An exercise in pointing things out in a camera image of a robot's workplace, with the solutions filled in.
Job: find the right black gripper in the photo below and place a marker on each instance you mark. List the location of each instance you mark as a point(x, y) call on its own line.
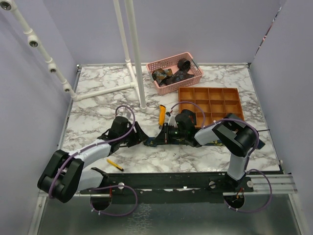
point(164, 134)

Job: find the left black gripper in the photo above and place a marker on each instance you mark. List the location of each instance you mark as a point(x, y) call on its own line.
point(138, 137)

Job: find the blue yellow floral tie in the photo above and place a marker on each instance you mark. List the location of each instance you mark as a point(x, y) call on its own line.
point(152, 143)

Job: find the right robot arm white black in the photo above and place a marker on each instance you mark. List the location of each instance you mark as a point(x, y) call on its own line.
point(240, 138)

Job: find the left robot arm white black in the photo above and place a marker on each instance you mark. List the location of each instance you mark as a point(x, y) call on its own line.
point(63, 175)

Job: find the orange utility knife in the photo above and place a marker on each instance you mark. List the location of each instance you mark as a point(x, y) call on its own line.
point(162, 113)

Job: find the rolled dark red-patterned tie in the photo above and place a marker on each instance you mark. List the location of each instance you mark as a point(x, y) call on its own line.
point(191, 115)

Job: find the yellow black pencil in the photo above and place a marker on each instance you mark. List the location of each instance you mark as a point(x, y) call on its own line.
point(115, 165)

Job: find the orange compartment tray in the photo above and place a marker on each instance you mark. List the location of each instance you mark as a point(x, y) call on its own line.
point(210, 103)

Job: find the dark orange-patterned tie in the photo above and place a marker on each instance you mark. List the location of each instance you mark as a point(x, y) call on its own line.
point(159, 75)

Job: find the dark blue-patterned tie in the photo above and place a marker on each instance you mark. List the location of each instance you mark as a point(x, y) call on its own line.
point(177, 77)

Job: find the pink plastic basket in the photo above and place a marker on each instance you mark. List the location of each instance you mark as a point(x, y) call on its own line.
point(171, 63)

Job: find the rolled brown tie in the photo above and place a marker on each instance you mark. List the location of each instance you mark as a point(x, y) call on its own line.
point(184, 65)

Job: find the white pvc pipe rack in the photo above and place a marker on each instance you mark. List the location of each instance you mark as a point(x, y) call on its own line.
point(135, 71)

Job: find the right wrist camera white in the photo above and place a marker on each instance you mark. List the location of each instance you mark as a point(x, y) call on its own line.
point(171, 120)

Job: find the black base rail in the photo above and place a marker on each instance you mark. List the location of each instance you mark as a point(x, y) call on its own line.
point(166, 188)

